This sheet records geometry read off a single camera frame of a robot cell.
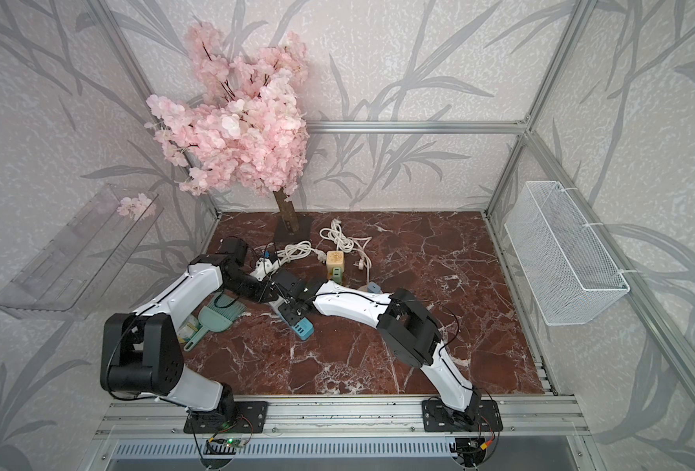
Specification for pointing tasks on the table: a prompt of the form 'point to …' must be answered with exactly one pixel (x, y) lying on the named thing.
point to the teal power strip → (303, 329)
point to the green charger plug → (337, 275)
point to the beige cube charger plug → (335, 259)
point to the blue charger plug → (373, 287)
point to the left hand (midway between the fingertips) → (275, 295)
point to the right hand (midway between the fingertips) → (291, 308)
